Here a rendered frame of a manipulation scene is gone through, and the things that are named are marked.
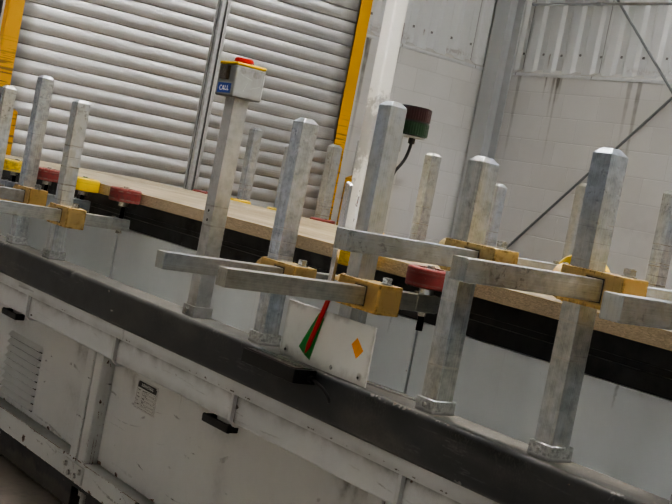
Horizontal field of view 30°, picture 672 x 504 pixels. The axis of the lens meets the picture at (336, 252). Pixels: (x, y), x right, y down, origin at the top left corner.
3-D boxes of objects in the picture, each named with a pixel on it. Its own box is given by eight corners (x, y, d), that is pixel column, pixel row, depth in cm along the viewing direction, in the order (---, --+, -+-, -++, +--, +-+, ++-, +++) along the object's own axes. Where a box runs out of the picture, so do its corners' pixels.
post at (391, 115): (338, 379, 213) (392, 100, 210) (326, 374, 215) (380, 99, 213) (354, 381, 215) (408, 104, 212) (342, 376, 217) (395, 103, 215)
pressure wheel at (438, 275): (415, 333, 213) (428, 266, 212) (386, 323, 219) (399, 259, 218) (450, 337, 217) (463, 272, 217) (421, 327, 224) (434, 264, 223)
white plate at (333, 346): (363, 387, 205) (374, 327, 205) (277, 352, 226) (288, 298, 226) (365, 387, 206) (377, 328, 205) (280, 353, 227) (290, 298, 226)
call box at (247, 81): (230, 99, 249) (238, 60, 248) (213, 97, 254) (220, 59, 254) (260, 106, 253) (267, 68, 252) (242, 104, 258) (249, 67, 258)
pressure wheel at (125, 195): (110, 228, 325) (118, 184, 324) (138, 234, 323) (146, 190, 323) (97, 227, 317) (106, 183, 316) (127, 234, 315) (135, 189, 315)
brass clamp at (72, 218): (62, 227, 306) (66, 207, 306) (41, 220, 317) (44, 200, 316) (85, 230, 309) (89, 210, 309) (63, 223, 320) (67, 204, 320)
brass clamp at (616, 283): (614, 314, 165) (622, 276, 164) (541, 295, 175) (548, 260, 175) (645, 318, 168) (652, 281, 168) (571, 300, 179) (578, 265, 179)
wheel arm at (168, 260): (161, 274, 214) (166, 249, 214) (152, 270, 217) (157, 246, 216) (361, 299, 240) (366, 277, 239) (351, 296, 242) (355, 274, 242)
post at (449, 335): (423, 463, 193) (484, 156, 190) (408, 456, 196) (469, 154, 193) (440, 463, 195) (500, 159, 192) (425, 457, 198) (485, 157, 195)
